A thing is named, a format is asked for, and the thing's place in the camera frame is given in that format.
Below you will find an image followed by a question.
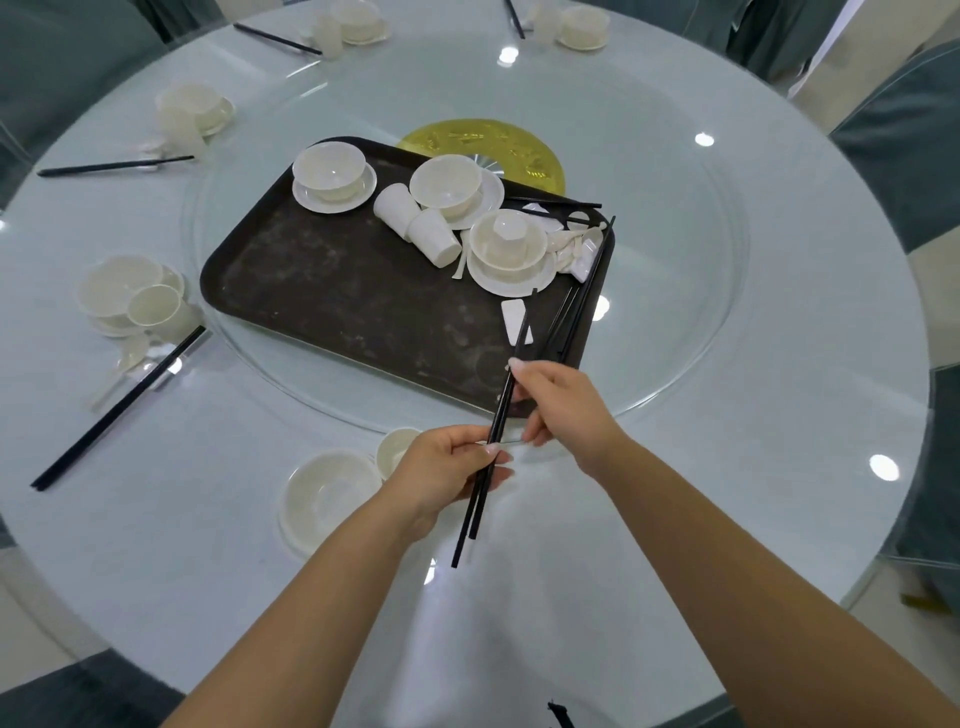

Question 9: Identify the person's left hand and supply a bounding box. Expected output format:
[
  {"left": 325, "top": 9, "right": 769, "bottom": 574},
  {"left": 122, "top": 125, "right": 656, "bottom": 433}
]
[{"left": 378, "top": 425, "right": 515, "bottom": 545}]

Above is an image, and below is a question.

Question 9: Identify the person's right forearm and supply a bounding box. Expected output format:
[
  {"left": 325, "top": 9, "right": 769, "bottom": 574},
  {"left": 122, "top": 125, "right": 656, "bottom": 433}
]
[{"left": 596, "top": 438, "right": 960, "bottom": 728}]

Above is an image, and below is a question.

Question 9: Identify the white round table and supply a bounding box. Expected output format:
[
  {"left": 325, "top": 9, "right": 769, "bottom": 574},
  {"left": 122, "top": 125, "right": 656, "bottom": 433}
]
[{"left": 0, "top": 0, "right": 931, "bottom": 728}]

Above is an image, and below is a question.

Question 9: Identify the glass lazy susan turntable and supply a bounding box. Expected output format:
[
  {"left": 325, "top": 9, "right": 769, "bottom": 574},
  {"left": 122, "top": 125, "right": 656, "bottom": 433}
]
[{"left": 179, "top": 59, "right": 751, "bottom": 465}]

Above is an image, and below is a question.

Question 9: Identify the person's right hand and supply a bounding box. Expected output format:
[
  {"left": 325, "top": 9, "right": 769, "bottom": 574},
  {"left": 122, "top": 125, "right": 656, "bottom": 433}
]
[{"left": 508, "top": 358, "right": 633, "bottom": 481}]

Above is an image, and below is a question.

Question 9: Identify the bunch of black chopsticks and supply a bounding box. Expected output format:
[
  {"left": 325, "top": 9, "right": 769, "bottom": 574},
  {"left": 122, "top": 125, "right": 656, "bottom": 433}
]
[{"left": 506, "top": 194, "right": 618, "bottom": 369}]

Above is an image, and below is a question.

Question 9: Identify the black tray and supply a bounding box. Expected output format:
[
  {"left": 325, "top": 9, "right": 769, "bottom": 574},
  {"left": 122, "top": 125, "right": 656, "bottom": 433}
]
[{"left": 199, "top": 136, "right": 618, "bottom": 418}]

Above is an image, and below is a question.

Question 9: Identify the person's left forearm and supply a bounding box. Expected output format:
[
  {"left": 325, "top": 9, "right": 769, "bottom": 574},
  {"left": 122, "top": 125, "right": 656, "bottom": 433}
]
[{"left": 161, "top": 498, "right": 421, "bottom": 728}]

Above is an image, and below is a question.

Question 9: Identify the gold turntable base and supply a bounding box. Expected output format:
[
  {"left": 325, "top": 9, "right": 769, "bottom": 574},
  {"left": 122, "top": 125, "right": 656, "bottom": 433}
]
[{"left": 395, "top": 118, "right": 568, "bottom": 193}]

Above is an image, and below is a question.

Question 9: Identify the cluster of white cups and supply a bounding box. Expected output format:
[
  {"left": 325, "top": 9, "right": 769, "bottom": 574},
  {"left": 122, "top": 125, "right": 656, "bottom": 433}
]
[{"left": 372, "top": 182, "right": 463, "bottom": 269}]

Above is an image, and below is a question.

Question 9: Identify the heap of small white pieces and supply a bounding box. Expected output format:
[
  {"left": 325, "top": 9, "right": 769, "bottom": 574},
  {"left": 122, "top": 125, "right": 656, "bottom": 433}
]
[{"left": 521, "top": 200, "right": 609, "bottom": 285}]

